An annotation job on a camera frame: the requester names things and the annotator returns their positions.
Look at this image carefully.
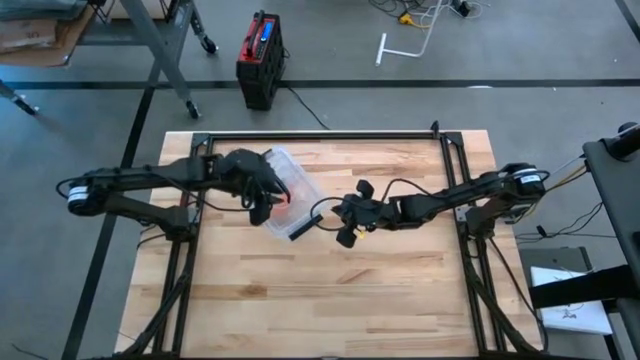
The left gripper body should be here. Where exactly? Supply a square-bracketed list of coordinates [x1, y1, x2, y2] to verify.
[232, 148, 282, 226]

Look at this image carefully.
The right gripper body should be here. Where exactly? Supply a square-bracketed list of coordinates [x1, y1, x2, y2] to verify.
[332, 179, 387, 250]

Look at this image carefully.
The clear plastic container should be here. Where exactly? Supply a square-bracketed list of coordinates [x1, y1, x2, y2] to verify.
[258, 144, 327, 242]

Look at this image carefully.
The red and black case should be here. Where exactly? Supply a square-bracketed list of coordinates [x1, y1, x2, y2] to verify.
[235, 9, 287, 112]

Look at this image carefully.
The grey metal cart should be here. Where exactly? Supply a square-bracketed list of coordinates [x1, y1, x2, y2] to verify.
[77, 0, 220, 121]

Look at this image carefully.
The white T-shaped pipe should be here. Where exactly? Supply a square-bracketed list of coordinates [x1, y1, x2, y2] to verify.
[375, 0, 446, 67]

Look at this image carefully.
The white paper sheet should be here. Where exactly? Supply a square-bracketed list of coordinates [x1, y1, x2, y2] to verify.
[529, 266, 614, 336]

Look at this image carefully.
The grey cart leg with caster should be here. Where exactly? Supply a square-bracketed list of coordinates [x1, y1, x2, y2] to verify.
[0, 79, 40, 117]

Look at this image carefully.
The black equipment stand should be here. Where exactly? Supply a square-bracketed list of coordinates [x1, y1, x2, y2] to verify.
[582, 121, 640, 360]

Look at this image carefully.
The brown cardboard box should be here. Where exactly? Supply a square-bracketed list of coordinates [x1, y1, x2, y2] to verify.
[0, 5, 97, 69]

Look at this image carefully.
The grey foam sheet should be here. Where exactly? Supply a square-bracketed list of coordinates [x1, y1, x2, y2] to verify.
[0, 0, 90, 22]

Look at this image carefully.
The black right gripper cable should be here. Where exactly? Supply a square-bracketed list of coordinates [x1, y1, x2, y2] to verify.
[309, 177, 434, 233]

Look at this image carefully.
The black case cable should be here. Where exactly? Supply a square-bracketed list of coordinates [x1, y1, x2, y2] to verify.
[282, 82, 332, 132]

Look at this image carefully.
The black aluminium table frame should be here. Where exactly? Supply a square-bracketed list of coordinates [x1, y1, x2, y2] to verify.
[117, 128, 547, 360]

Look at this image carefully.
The black floor cable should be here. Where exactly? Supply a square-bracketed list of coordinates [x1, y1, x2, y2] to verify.
[514, 199, 619, 244]

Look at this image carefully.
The floor cable tangle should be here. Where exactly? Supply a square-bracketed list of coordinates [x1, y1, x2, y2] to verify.
[368, 0, 495, 27]

